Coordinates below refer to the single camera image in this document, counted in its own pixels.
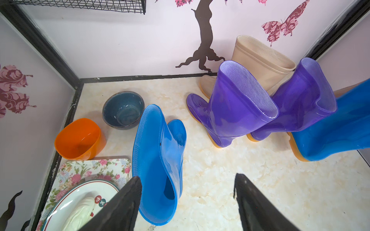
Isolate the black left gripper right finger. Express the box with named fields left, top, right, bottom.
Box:
left=233, top=173, right=298, bottom=231

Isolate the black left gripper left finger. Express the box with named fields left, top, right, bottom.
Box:
left=80, top=176, right=142, bottom=231

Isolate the blue rain boot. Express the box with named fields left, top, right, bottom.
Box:
left=289, top=80, right=370, bottom=161
left=132, top=104, right=187, bottom=226

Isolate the purple rain boot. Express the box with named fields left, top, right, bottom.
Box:
left=247, top=57, right=338, bottom=142
left=187, top=61, right=279, bottom=148

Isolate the beige rain boot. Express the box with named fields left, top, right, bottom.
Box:
left=198, top=35, right=297, bottom=100

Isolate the white green vegetable toy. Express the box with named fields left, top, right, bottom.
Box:
left=61, top=197, right=95, bottom=231

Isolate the orange plastic cup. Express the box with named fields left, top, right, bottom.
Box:
left=55, top=118, right=107, bottom=160

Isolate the grey blue ceramic bowl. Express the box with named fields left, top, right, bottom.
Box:
left=102, top=91, right=145, bottom=130

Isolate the black wire basket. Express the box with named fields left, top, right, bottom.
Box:
left=5, top=0, right=146, bottom=14

